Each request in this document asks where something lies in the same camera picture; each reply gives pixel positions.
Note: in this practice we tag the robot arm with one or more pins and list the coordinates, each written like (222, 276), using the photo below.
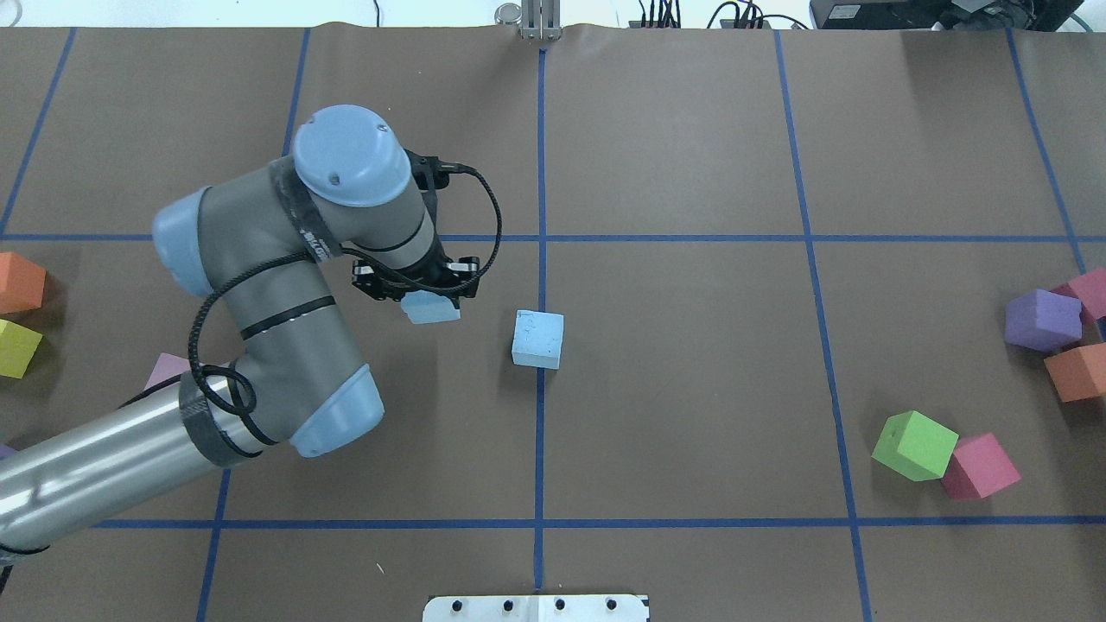
(271, 357)

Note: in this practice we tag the small metal cylinder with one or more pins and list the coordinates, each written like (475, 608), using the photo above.
(508, 14)

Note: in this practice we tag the orange foam block left side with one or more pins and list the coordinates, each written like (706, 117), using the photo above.
(22, 284)

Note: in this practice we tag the purple foam block right side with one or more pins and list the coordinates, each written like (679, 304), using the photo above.
(1043, 321)

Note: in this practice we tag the yellow foam block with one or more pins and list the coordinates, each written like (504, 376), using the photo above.
(18, 347)

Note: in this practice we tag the black power strip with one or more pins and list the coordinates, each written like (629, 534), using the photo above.
(682, 15)

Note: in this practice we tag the aluminium frame post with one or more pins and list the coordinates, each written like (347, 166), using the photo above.
(540, 20)

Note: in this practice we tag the light blue block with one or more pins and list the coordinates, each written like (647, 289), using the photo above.
(421, 307)
(537, 339)

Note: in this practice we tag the orange foam block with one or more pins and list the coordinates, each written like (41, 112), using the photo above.
(22, 284)
(1078, 373)

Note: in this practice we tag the orange foam block right side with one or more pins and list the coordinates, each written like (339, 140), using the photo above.
(1078, 373)

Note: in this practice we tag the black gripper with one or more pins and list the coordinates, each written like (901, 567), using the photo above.
(421, 278)

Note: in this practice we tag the green foam block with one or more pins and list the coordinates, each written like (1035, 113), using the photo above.
(915, 446)

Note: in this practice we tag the light pink foam block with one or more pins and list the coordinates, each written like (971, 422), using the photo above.
(167, 369)

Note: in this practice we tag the dark pink foam block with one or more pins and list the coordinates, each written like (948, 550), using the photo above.
(979, 466)

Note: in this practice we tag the magenta foam block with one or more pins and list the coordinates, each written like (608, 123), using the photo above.
(1089, 290)

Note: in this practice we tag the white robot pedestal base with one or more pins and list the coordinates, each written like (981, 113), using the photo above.
(539, 607)

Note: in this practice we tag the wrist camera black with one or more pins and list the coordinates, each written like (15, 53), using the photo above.
(430, 174)

